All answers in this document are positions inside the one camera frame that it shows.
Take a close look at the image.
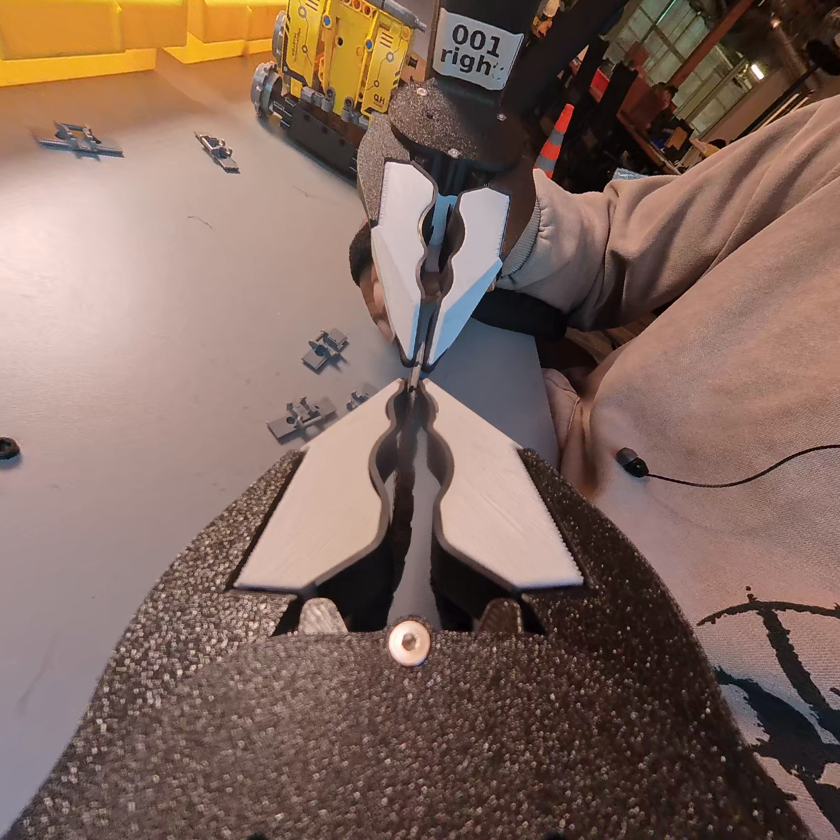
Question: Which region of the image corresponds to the beige printed hoodie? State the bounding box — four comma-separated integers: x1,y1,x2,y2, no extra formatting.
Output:
543,197,840,840

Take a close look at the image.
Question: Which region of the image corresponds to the person's right forearm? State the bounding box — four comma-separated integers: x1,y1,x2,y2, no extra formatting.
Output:
469,95,840,343

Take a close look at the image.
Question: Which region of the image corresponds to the yellow toy robot vehicle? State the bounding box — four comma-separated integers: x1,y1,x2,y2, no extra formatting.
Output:
251,0,422,186

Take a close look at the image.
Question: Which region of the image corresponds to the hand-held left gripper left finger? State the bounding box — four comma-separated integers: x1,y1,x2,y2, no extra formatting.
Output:
233,379,406,624

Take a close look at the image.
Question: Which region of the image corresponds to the person's right hand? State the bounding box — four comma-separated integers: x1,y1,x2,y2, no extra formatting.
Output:
348,222,398,345

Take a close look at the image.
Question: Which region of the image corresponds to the black clip microphone with cable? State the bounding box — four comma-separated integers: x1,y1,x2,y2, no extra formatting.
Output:
617,444,840,490

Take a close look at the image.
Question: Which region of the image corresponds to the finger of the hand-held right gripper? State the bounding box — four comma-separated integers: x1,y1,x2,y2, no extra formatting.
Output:
425,185,513,370
368,158,441,366

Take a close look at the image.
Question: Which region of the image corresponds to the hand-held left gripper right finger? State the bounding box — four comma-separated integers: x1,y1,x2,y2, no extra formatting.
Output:
420,379,586,624

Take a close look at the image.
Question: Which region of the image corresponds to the orange traffic cone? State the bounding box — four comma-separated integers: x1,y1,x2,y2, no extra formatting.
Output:
535,104,576,179

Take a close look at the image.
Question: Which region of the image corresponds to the grey toy track chain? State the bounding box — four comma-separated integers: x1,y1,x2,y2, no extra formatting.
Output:
394,364,429,592

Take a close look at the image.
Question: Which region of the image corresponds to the grey toy track link pair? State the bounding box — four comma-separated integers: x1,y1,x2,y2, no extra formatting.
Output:
36,121,125,159

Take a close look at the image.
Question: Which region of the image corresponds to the yellow divided parts bin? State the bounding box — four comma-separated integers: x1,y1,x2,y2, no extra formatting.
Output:
0,0,160,88

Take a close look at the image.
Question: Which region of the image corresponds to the grey desk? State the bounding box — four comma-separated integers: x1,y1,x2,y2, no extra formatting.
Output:
0,39,560,815

